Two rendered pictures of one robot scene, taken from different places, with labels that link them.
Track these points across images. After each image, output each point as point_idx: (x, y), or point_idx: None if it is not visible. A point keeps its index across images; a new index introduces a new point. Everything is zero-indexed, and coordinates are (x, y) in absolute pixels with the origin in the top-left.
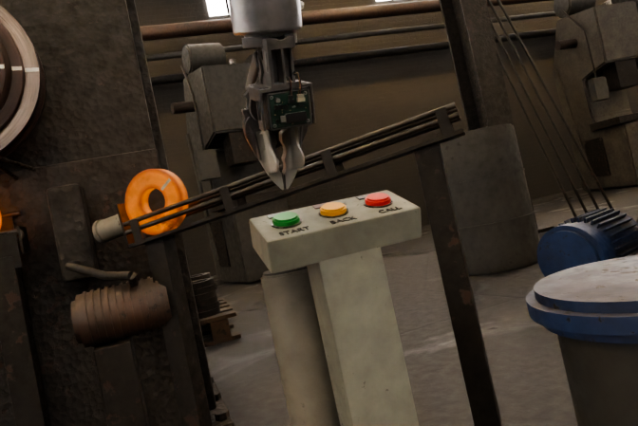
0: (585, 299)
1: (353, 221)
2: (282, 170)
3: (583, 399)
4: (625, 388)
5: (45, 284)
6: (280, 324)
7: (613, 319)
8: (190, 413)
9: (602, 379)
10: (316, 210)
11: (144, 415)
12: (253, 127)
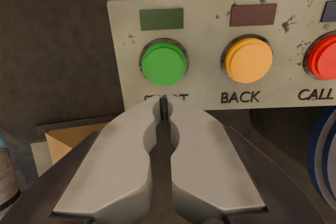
0: (333, 174)
1: (249, 107)
2: (168, 102)
3: (293, 125)
4: (301, 157)
5: None
6: None
7: (320, 192)
8: None
9: (301, 147)
10: (229, 31)
11: None
12: None
